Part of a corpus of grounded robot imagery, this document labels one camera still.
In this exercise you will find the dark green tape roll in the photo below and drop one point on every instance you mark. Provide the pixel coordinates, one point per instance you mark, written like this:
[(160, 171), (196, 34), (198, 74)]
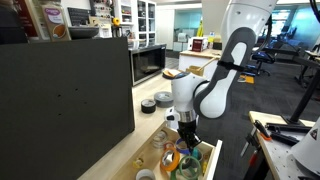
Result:
[(173, 174)]

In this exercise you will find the black pole stand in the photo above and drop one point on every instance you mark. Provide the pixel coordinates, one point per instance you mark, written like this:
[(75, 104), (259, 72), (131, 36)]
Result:
[(305, 96)]

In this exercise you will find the yellow floor sign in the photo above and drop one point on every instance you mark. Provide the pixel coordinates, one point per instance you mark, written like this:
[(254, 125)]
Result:
[(200, 30)]

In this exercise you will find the wooden basket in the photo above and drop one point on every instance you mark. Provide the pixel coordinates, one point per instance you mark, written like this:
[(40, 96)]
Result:
[(196, 70)]

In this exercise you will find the small yellow tape roll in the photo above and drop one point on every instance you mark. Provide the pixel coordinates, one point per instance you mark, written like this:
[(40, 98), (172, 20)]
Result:
[(135, 164)]

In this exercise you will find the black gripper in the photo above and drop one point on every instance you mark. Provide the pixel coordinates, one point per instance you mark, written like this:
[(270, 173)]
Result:
[(187, 127)]

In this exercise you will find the yellow floor mat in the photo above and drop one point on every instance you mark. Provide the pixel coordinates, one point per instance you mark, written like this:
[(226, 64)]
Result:
[(248, 79)]

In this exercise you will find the short black bar tool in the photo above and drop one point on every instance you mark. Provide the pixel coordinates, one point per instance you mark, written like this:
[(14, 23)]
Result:
[(283, 138)]

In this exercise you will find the clear tape roll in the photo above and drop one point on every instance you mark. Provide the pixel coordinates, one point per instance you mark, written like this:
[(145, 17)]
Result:
[(156, 142)]

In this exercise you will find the white shelf cabinet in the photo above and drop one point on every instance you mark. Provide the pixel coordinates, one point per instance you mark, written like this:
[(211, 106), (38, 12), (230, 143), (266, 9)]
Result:
[(141, 20)]

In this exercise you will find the orange tape roll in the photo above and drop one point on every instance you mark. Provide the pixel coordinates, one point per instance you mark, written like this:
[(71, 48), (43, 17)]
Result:
[(175, 160)]

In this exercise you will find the thin red tape roll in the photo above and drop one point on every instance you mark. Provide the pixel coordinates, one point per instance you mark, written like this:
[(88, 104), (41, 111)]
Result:
[(169, 143)]

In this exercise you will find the black foam panel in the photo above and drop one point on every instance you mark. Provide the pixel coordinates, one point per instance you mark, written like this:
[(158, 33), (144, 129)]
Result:
[(63, 106)]

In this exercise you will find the black bowl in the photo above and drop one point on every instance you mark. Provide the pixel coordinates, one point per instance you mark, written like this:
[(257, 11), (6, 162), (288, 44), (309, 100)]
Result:
[(83, 31)]

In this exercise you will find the black orange clamp tool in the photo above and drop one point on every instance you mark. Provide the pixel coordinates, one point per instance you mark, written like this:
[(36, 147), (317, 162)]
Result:
[(261, 129)]

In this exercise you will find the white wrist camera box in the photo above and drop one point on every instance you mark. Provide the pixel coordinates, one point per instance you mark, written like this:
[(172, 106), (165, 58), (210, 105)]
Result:
[(171, 116)]

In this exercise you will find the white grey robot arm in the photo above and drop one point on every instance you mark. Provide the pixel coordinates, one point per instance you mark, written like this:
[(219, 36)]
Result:
[(213, 100)]

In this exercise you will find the red white box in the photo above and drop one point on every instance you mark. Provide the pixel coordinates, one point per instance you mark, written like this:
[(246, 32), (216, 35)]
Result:
[(199, 44)]

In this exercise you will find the black office desk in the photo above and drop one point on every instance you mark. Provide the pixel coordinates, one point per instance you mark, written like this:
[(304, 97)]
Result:
[(283, 51)]

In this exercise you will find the blue office chair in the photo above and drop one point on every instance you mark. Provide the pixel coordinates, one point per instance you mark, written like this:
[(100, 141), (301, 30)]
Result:
[(263, 57)]

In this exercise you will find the small yellow drawer item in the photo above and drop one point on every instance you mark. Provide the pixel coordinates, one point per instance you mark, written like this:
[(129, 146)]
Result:
[(204, 167)]

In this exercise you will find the grey duct tape roll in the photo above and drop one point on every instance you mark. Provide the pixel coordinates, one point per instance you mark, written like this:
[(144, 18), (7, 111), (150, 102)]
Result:
[(160, 101)]

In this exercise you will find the white tape roll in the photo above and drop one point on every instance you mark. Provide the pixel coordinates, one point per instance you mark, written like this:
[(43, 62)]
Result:
[(140, 173)]

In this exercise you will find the wooden perforated workbench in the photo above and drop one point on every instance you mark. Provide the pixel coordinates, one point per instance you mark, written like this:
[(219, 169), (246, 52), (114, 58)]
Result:
[(276, 156)]

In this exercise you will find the dark plate with food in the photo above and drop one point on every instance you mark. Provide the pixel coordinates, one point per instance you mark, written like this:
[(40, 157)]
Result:
[(170, 73)]

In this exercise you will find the black red bench clamp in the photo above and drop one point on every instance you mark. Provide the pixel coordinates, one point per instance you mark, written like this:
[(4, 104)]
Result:
[(253, 150)]

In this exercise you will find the black microwave oven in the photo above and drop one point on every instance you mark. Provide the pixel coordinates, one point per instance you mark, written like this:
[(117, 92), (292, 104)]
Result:
[(146, 63)]

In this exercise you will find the yellow flower ornament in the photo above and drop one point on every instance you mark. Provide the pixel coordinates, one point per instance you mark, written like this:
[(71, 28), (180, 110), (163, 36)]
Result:
[(116, 21)]

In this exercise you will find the long black bar tool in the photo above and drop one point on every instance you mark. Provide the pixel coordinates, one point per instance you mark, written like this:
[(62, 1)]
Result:
[(288, 128)]

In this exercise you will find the white cone cover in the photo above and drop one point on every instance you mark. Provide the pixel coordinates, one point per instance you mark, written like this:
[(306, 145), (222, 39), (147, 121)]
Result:
[(310, 150)]

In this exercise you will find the brown cereal box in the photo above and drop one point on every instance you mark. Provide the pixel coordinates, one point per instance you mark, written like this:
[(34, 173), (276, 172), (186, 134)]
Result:
[(55, 21)]

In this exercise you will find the teal tape roll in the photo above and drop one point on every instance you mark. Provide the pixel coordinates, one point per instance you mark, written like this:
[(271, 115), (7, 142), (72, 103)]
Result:
[(196, 154)]

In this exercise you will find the open wooden drawer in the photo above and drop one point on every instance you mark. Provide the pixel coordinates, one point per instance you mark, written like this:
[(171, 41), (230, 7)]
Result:
[(151, 160)]

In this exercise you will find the black tape roll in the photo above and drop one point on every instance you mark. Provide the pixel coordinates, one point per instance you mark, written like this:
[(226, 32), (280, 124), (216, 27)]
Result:
[(146, 108)]

